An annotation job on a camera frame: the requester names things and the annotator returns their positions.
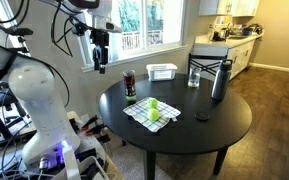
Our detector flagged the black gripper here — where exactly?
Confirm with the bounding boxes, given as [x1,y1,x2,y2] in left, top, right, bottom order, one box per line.
[89,28,111,75]

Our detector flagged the yellow-green tennis ball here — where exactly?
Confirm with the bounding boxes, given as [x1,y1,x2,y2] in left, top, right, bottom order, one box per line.
[147,97,159,110]
[146,108,161,122]

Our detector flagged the white plastic basket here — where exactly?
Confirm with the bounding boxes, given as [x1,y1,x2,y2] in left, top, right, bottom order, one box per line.
[145,63,179,83]

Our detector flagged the checkered dish cloth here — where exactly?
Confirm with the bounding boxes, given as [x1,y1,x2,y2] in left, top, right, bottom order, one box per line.
[122,96,182,133]

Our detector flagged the white framed window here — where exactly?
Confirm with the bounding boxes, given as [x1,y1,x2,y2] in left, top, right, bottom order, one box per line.
[77,0,189,73]

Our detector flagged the clear glass mug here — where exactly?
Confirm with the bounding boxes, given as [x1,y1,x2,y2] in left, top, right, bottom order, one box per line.
[187,66,202,89]

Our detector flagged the black wooden chair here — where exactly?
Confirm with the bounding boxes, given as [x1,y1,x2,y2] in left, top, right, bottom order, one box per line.
[187,53,230,81]

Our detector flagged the round black table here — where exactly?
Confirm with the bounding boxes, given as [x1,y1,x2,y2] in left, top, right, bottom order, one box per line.
[98,73,253,180]

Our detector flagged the black round lid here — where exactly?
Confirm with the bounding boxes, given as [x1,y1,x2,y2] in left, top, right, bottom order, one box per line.
[194,111,211,122]

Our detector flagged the dark metal water bottle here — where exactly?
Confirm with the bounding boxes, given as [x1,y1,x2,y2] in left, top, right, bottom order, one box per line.
[211,58,234,102]

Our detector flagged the counter kettle and appliances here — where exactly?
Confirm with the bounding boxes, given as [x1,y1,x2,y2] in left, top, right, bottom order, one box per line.
[207,22,264,42]

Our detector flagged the white kitchen counter cabinet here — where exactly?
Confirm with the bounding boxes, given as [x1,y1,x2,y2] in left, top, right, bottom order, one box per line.
[192,31,265,81]

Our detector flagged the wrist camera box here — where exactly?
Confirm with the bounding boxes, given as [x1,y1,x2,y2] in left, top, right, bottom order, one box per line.
[105,21,123,35]

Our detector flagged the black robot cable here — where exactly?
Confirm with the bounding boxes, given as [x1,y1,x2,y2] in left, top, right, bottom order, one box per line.
[49,2,76,58]

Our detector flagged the orange handled black clamp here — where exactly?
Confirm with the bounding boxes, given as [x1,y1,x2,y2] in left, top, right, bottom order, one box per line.
[85,123,107,137]
[81,115,99,131]

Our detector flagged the white wall cabinets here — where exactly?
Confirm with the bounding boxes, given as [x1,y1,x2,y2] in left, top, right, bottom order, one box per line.
[198,0,261,18]

